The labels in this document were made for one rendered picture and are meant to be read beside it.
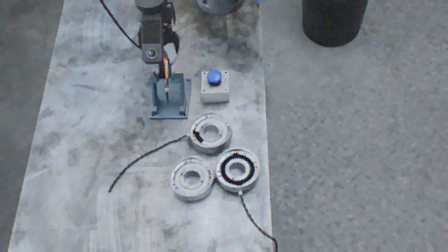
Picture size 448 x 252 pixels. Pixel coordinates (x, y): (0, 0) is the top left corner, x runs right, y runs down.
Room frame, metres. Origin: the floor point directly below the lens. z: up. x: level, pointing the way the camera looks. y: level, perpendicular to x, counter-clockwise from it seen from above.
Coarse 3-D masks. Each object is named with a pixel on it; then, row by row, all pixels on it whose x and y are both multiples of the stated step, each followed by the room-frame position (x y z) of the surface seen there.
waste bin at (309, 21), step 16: (304, 0) 1.70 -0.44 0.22; (320, 0) 1.60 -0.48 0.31; (336, 0) 1.58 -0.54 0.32; (352, 0) 1.57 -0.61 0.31; (368, 0) 1.66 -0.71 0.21; (304, 16) 1.70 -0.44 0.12; (320, 16) 1.61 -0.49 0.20; (336, 16) 1.58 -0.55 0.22; (352, 16) 1.59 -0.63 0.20; (304, 32) 1.70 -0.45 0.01; (320, 32) 1.62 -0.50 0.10; (336, 32) 1.59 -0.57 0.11; (352, 32) 1.61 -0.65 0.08
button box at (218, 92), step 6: (204, 72) 0.87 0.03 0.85; (222, 72) 0.87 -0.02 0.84; (228, 72) 0.86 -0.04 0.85; (204, 78) 0.85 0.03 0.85; (222, 78) 0.85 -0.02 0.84; (228, 78) 0.85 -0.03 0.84; (204, 84) 0.84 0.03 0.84; (210, 84) 0.83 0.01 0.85; (216, 84) 0.83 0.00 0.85; (222, 84) 0.83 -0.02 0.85; (228, 84) 0.83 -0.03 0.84; (204, 90) 0.82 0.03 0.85; (210, 90) 0.81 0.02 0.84; (216, 90) 0.81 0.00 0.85; (222, 90) 0.81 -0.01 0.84; (228, 90) 0.81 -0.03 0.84; (204, 96) 0.81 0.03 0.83; (210, 96) 0.81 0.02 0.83; (216, 96) 0.80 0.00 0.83; (222, 96) 0.80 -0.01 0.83; (228, 96) 0.80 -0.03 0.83; (204, 102) 0.81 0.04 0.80; (210, 102) 0.81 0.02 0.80; (216, 102) 0.80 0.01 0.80
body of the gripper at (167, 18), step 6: (138, 6) 0.86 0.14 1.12; (156, 6) 0.85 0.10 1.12; (162, 6) 0.86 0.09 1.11; (144, 12) 0.85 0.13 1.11; (150, 12) 0.85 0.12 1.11; (162, 12) 0.90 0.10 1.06; (168, 12) 0.89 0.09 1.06; (174, 12) 0.92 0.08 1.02; (168, 18) 0.87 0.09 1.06; (174, 18) 0.91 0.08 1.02; (168, 24) 0.86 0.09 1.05; (138, 30) 0.86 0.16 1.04; (168, 30) 0.85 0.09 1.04; (168, 36) 0.85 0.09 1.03
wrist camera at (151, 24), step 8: (144, 16) 0.86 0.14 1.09; (152, 16) 0.86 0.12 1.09; (160, 16) 0.85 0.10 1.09; (144, 24) 0.84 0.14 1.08; (152, 24) 0.84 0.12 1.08; (160, 24) 0.84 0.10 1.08; (144, 32) 0.83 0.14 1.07; (152, 32) 0.83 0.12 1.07; (160, 32) 0.82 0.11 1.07; (144, 40) 0.81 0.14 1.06; (152, 40) 0.81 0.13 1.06; (160, 40) 0.81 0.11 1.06; (144, 48) 0.80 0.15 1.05; (152, 48) 0.79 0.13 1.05; (160, 48) 0.79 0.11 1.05; (144, 56) 0.78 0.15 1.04; (152, 56) 0.78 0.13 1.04; (160, 56) 0.78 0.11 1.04
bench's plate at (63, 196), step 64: (128, 0) 1.23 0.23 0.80; (192, 0) 1.19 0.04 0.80; (64, 64) 1.01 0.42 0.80; (128, 64) 0.97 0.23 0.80; (192, 64) 0.94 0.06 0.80; (256, 64) 0.91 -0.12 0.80; (64, 128) 0.79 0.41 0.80; (128, 128) 0.76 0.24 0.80; (256, 128) 0.71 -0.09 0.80; (64, 192) 0.60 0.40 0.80; (128, 192) 0.58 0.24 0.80; (256, 192) 0.54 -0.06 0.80
